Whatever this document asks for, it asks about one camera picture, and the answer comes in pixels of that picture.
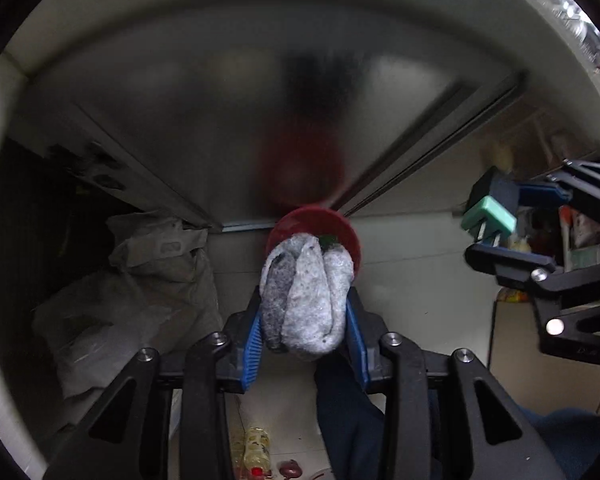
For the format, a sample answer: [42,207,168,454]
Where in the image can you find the person's leg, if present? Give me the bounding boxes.
[520,407,600,480]
[315,350,443,480]

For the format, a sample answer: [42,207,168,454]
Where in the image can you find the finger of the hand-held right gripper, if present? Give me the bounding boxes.
[500,160,600,211]
[464,242,600,311]

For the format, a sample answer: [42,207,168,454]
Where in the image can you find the red bowl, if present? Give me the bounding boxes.
[266,203,363,286]

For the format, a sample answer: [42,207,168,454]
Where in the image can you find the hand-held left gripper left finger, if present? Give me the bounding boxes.
[40,287,266,480]

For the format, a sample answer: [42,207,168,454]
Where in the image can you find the plastic cooking oil bottle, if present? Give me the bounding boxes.
[235,426,273,480]

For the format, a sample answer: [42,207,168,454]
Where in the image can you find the grey plastic bag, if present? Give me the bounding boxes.
[32,210,226,401]

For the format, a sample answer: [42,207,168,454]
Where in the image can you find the green power plug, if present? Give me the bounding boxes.
[461,167,518,248]

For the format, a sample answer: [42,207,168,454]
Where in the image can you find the grey sock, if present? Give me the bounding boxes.
[259,232,356,363]

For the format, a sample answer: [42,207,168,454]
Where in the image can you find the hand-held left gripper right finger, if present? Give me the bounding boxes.
[345,287,566,480]

